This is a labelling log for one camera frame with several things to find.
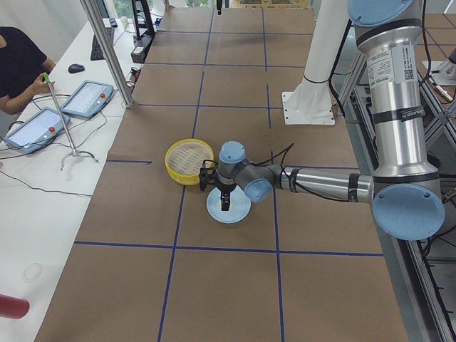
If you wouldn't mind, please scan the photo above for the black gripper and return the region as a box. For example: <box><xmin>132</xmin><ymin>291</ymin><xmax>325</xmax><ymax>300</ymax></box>
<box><xmin>217</xmin><ymin>180</ymin><xmax>236</xmax><ymax>211</ymax></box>

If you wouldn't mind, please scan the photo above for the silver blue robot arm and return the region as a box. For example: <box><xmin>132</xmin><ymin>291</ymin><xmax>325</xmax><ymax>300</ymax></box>
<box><xmin>207</xmin><ymin>1</ymin><xmax>445</xmax><ymax>240</ymax></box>

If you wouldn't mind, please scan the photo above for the yellow bamboo steamer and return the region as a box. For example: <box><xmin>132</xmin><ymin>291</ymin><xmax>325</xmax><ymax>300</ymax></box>
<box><xmin>165</xmin><ymin>138</ymin><xmax>214</xmax><ymax>186</ymax></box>

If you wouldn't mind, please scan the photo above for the light blue plate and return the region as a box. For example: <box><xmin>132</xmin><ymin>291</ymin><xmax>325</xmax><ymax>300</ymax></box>
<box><xmin>207</xmin><ymin>186</ymin><xmax>251</xmax><ymax>224</ymax></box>

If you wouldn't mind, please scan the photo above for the metal reacher grabber stick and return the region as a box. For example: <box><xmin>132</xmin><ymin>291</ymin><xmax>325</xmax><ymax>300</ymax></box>
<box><xmin>42</xmin><ymin>73</ymin><xmax>99</xmax><ymax>171</ymax></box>

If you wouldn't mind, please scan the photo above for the black computer box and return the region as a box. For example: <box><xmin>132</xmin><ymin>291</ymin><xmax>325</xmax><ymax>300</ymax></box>
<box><xmin>130</xmin><ymin>34</ymin><xmax>153</xmax><ymax>64</ymax></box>

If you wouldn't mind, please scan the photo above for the far blue teach pendant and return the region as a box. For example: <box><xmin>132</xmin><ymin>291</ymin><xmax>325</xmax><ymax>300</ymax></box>
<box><xmin>61</xmin><ymin>80</ymin><xmax>114</xmax><ymax>119</ymax></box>

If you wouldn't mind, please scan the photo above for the blue teach pendant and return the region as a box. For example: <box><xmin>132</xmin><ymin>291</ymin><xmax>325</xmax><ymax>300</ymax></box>
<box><xmin>4</xmin><ymin>107</ymin><xmax>63</xmax><ymax>153</ymax></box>
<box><xmin>61</xmin><ymin>80</ymin><xmax>114</xmax><ymax>119</ymax></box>

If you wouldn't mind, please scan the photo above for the near blue teach pendant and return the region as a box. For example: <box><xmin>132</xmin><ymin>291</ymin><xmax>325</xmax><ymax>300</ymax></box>
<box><xmin>4</xmin><ymin>107</ymin><xmax>63</xmax><ymax>153</ymax></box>

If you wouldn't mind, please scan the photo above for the black keyboard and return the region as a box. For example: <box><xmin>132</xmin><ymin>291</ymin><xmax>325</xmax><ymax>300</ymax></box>
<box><xmin>90</xmin><ymin>25</ymin><xmax>116</xmax><ymax>61</ymax></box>

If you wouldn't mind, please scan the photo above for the black computer mouse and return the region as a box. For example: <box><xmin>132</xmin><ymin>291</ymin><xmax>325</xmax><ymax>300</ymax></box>
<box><xmin>68</xmin><ymin>63</ymin><xmax>85</xmax><ymax>74</ymax></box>

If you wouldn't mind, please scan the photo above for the red bottle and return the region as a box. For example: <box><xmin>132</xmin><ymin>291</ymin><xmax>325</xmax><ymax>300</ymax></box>
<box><xmin>0</xmin><ymin>294</ymin><xmax>30</xmax><ymax>319</ymax></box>

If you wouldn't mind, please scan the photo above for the seated person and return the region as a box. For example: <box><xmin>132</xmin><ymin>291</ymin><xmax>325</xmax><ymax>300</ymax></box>
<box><xmin>1</xmin><ymin>26</ymin><xmax>56</xmax><ymax>115</ymax></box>

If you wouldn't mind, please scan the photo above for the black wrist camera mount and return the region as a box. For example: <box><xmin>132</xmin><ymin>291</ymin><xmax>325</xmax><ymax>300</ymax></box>
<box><xmin>199</xmin><ymin>159</ymin><xmax>218</xmax><ymax>192</ymax></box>

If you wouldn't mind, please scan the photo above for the white pedestal column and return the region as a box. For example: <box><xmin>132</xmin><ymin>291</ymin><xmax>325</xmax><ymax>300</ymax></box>
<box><xmin>282</xmin><ymin>0</ymin><xmax>348</xmax><ymax>125</ymax></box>

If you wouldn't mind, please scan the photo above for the aluminium frame post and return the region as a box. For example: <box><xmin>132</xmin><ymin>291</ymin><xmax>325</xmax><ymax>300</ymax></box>
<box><xmin>80</xmin><ymin>0</ymin><xmax>133</xmax><ymax>108</ymax></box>

